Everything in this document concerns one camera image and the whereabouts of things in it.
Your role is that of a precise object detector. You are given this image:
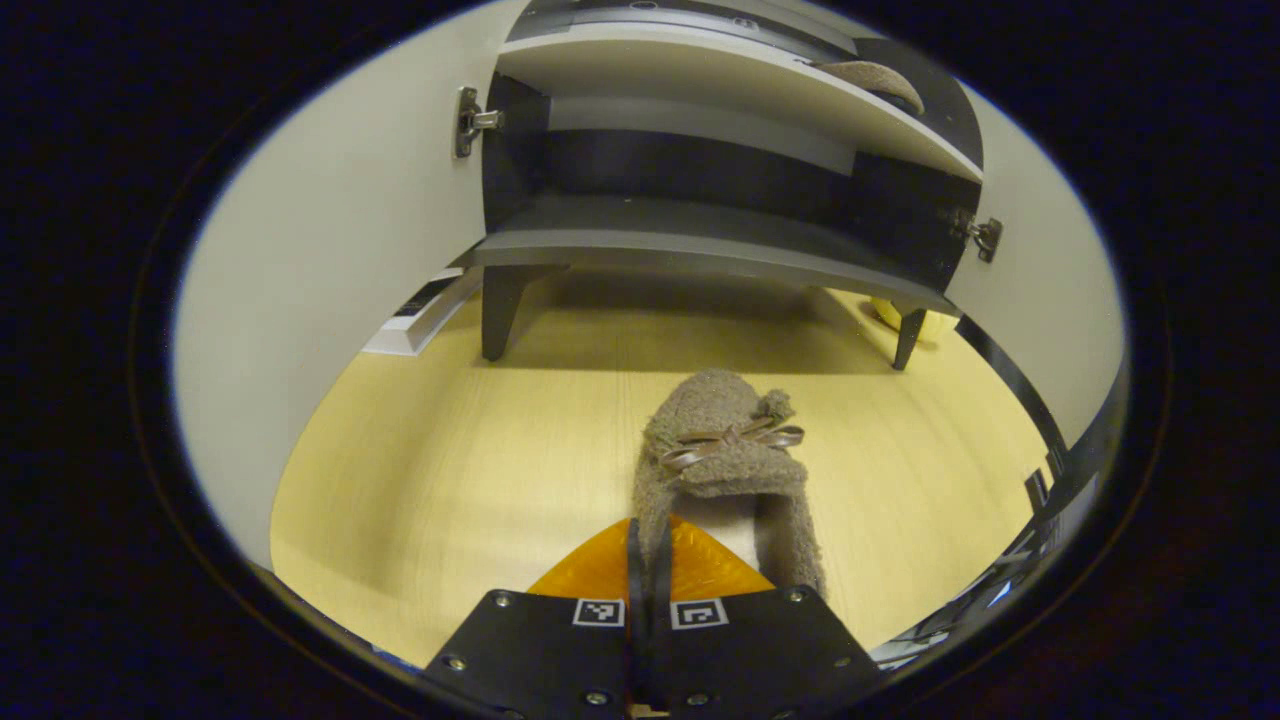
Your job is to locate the yellow plush cushion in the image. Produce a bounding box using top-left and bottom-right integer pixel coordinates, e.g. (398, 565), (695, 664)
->
(870, 295), (961, 346)

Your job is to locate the white cabinet door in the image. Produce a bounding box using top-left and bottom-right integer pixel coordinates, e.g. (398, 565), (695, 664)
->
(172, 0), (531, 571)
(940, 85), (1129, 451)

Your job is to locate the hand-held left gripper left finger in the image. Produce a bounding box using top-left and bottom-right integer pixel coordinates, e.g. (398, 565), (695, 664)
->
(420, 515), (641, 720)

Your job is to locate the brown fuzzy shoe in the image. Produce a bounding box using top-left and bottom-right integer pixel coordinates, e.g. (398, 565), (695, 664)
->
(808, 60), (926, 116)
(630, 368), (829, 601)

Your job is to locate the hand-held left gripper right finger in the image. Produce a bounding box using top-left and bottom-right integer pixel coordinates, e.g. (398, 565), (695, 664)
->
(648, 515), (888, 720)

